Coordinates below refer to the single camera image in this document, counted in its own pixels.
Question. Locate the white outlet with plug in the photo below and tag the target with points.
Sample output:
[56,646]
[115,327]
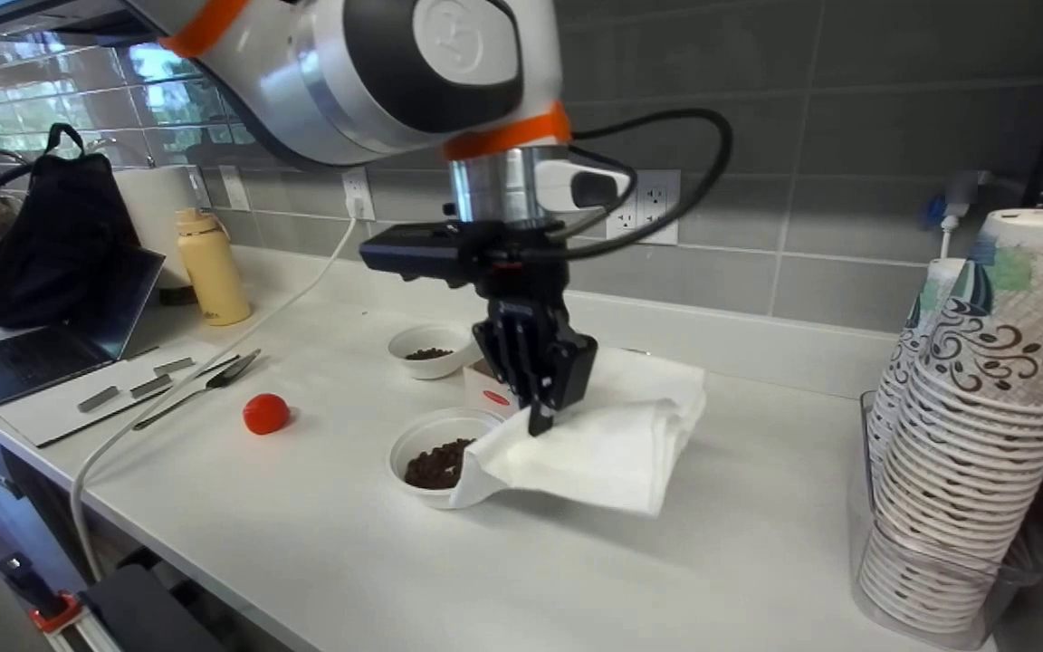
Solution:
[355,193]

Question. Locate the black laptop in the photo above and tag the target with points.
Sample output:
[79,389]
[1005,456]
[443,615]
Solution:
[17,363]

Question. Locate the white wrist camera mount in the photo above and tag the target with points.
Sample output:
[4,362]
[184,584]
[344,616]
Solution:
[560,183]

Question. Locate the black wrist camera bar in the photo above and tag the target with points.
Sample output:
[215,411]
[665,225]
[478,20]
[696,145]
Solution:
[424,252]

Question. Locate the black kitchen knife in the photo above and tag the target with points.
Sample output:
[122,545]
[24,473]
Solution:
[232,368]

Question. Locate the tall patterned paper cup stack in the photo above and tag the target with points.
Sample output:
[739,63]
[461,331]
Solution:
[967,482]

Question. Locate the short patterned paper cup stack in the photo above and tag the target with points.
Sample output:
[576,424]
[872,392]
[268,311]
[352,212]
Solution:
[937,304]

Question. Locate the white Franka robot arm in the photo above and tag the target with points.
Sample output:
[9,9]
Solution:
[341,85]

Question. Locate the yellow squeeze bottle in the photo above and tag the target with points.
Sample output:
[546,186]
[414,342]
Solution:
[215,272]

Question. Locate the black backpack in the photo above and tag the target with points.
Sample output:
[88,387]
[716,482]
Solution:
[52,242]

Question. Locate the blue-tipped white spray bottle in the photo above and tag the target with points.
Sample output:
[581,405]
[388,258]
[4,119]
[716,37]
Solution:
[955,220]

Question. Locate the white bowl with few beans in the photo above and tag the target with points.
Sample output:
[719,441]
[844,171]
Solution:
[418,340]

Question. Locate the white double wall outlet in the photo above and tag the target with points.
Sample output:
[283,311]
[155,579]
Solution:
[657,193]

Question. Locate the red round object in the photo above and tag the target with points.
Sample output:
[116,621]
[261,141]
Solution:
[266,416]

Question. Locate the white bowl full of beans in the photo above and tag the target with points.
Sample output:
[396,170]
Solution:
[418,435]

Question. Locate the white paper towel roll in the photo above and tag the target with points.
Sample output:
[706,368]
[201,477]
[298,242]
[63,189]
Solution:
[155,203]

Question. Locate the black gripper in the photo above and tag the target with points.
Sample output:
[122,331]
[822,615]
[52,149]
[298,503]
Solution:
[523,296]

